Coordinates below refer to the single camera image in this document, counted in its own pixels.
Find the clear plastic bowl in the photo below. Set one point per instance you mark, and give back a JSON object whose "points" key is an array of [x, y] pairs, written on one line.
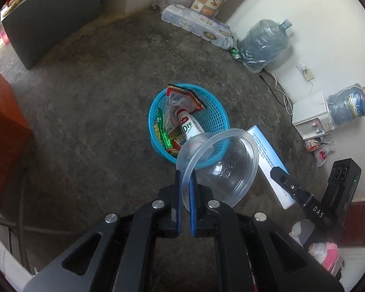
{"points": [[227, 162]]}

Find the green snack packet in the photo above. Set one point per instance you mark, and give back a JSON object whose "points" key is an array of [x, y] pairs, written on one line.
{"points": [[171, 143]]}

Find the blue plastic mesh trash basket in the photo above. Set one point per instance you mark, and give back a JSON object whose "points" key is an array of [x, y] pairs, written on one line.
{"points": [[213, 119]]}

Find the white water dispenser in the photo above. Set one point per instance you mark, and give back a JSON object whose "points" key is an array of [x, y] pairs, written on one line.
{"points": [[311, 117]]}

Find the blue white medicine box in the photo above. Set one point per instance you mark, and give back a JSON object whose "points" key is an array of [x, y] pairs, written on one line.
{"points": [[268, 159]]}

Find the white gloved right hand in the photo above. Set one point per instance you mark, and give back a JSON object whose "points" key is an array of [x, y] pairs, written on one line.
{"points": [[302, 232]]}

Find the water jug on dispenser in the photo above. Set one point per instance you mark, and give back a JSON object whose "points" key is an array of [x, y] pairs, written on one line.
{"points": [[347, 105]]}

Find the snack wrappers beside dispenser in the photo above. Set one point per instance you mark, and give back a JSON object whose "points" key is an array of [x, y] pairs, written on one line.
{"points": [[320, 148]]}

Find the floral plastic tablecloth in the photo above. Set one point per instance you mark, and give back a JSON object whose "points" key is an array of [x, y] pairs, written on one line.
{"points": [[13, 271]]}

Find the red wooden furniture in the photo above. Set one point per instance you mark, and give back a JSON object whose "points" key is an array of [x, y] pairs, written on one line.
{"points": [[14, 131]]}

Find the green drink can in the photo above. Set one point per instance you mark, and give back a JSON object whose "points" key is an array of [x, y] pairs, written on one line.
{"points": [[235, 54]]}

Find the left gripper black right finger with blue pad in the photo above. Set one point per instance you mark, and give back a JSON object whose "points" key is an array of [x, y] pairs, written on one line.
{"points": [[254, 253]]}

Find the toilet paper roll pack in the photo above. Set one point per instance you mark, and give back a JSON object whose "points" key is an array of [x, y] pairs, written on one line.
{"points": [[208, 29]]}

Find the pink plastic bag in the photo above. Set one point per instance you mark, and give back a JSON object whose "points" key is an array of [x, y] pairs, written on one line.
{"points": [[333, 261]]}

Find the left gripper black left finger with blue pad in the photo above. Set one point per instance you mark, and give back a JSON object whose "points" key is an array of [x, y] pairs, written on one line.
{"points": [[117, 253]]}

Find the red white snack wrapper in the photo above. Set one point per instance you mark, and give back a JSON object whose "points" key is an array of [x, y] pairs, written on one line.
{"points": [[178, 98]]}

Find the white drink bottle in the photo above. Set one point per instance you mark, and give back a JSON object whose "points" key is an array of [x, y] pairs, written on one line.
{"points": [[190, 127]]}

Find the dark grey cabinet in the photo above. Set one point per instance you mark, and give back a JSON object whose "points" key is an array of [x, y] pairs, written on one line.
{"points": [[35, 26]]}

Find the empty blue water jug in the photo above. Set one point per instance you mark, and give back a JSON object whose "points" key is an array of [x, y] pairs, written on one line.
{"points": [[263, 43]]}

